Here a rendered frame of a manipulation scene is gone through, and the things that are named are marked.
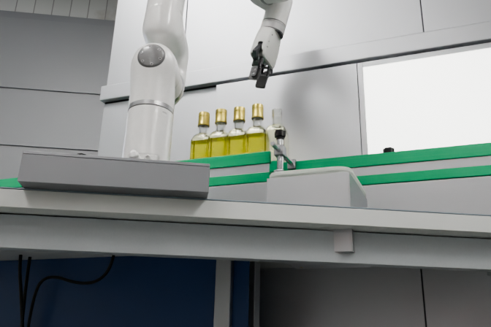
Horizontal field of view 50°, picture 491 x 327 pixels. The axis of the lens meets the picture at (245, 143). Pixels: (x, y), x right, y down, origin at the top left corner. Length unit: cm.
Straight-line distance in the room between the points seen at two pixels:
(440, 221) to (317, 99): 71
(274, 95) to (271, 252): 79
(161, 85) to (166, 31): 14
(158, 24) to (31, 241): 52
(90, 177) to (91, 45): 349
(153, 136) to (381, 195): 58
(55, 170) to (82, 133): 313
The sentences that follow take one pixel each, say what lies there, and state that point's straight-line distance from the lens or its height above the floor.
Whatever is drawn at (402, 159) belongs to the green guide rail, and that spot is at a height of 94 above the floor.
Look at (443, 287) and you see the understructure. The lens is 149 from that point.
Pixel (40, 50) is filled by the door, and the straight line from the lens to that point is 444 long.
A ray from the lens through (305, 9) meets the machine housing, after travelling 186.
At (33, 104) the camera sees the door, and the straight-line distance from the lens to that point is 424.
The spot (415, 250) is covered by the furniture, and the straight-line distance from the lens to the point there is 109.
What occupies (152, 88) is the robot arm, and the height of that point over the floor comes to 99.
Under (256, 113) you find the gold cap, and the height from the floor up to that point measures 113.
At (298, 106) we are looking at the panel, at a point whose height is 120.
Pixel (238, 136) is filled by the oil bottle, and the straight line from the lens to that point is 152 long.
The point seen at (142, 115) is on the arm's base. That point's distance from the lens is 108.
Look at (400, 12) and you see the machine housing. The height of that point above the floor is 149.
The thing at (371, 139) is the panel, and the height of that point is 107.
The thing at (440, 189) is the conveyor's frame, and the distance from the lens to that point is 132.
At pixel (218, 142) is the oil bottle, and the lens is 153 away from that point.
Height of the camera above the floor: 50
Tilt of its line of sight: 21 degrees up
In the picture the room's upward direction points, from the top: 2 degrees clockwise
